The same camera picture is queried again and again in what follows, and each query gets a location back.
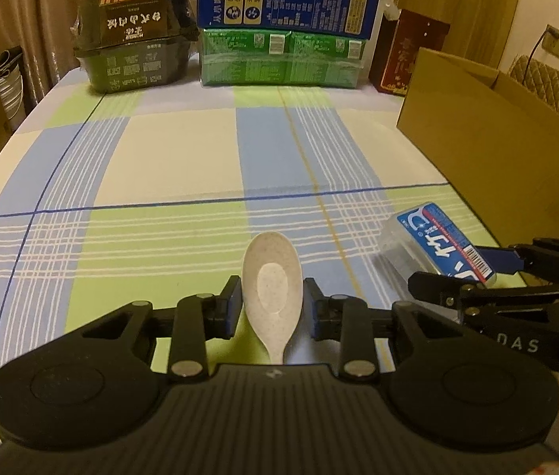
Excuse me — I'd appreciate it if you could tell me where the dark instant noodle box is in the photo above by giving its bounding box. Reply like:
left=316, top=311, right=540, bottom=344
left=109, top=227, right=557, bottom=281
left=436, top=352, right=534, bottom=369
left=71, top=0, right=200, bottom=93

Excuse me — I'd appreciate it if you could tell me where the blue white gum tin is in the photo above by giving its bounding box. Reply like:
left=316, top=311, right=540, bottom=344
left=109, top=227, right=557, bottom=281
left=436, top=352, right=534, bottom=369
left=379, top=201, right=496, bottom=286

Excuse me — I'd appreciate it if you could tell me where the black power cord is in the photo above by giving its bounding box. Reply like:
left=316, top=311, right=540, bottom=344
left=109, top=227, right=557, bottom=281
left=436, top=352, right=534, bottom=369
left=526, top=31, right=559, bottom=73

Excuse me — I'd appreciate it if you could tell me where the green shrink-wrapped drink pack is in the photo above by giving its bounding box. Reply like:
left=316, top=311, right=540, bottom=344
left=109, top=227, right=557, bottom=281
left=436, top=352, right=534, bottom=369
left=200, top=29, right=366, bottom=88

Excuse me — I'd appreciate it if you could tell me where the blue milk carton box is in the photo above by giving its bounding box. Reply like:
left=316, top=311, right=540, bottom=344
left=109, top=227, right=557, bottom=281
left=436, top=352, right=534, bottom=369
left=197, top=0, right=379, bottom=40

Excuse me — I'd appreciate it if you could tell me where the dark red gift box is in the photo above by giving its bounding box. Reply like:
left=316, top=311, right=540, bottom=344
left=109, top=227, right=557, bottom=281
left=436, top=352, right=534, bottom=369
left=368, top=10, right=450, bottom=95

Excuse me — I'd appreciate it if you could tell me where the beige speckled spoon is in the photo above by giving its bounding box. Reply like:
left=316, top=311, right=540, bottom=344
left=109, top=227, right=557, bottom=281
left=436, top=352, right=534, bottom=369
left=242, top=232, right=303, bottom=365

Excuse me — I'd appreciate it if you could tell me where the wall socket with plug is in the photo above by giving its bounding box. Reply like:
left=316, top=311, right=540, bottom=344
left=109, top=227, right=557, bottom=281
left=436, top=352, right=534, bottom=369
left=542, top=25, right=559, bottom=58

